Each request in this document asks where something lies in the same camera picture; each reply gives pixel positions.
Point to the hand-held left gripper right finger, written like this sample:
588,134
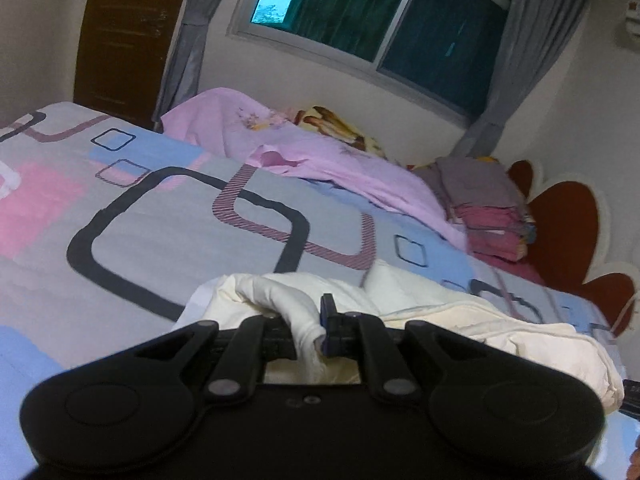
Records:
327,325

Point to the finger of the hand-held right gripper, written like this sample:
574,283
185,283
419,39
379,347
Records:
632,397

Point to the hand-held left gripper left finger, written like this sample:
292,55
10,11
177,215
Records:
240,355

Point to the white puffer jacket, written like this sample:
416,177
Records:
500,330

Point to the pink blanket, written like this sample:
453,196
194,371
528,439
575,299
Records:
350,170

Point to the bed with patterned sheet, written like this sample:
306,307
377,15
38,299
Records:
150,220

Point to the brown flower-shaped headboard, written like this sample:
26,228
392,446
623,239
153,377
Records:
565,230

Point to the maroon folded cloth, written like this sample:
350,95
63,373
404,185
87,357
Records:
495,235

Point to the yellow patterned pillow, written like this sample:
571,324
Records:
340,127

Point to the grey folded cloth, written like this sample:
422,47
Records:
475,180

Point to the grey curtain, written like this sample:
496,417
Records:
530,60
195,35

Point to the sliding glass window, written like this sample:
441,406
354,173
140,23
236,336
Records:
350,5

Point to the brown wooden door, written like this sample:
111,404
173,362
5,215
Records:
125,35

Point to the white wall socket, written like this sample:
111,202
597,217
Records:
631,25

